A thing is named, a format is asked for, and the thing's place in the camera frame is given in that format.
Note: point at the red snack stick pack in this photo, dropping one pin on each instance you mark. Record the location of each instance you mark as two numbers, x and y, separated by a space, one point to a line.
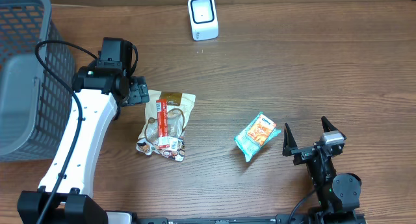
163 141

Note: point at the orange tissue packet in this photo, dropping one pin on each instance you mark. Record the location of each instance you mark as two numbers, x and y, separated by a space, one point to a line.
261 129

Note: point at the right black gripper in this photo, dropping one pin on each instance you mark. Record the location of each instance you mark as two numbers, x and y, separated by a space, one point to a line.
307 151

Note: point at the teal wet wipes packet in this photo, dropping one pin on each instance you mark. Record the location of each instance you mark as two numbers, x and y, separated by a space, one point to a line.
247 145

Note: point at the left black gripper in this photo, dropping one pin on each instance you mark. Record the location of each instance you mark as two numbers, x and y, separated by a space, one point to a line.
140 93

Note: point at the beige dried food bag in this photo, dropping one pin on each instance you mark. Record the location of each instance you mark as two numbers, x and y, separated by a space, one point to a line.
179 107

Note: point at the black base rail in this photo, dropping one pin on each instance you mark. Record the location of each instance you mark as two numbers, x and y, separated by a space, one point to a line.
221 220

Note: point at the white barcode scanner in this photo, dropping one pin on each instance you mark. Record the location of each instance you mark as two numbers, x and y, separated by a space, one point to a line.
203 19

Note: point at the grey plastic mesh basket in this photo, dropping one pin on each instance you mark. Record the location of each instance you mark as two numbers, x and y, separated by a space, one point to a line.
34 106

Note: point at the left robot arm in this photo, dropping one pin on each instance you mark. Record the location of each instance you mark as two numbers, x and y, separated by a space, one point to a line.
64 195

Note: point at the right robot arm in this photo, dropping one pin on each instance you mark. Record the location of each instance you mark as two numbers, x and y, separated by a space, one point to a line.
334 197

